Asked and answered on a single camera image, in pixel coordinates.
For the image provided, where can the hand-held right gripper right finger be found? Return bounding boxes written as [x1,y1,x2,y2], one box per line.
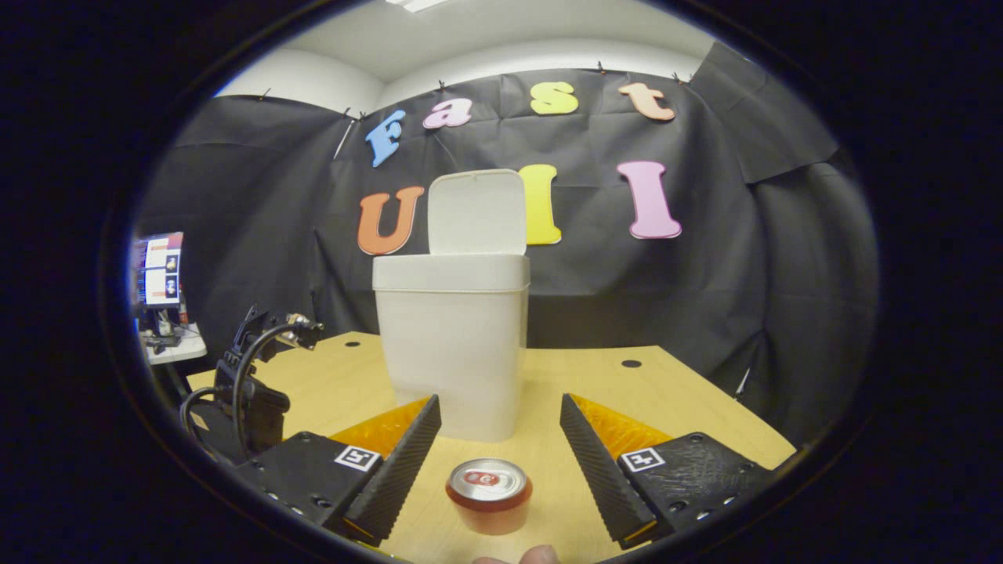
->
[559,393,773,551]

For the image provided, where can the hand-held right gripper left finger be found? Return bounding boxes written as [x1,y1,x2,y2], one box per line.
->
[234,394,442,548]

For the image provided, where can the red pop can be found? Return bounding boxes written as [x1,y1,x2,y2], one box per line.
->
[445,458,534,536]

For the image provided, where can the white desktop garbage bin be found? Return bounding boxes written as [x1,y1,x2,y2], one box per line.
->
[372,168,531,443]

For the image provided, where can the wooden desktop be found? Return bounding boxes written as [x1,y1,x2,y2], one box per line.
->
[186,331,798,564]

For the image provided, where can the white side table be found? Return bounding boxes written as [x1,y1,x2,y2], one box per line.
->
[139,323,208,366]

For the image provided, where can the computer monitor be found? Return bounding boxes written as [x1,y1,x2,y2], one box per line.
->
[132,231,186,309]

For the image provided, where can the black backdrop cloth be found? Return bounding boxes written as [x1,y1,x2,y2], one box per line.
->
[133,41,878,447]

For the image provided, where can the black cable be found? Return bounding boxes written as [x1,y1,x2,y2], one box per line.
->
[231,324,302,459]

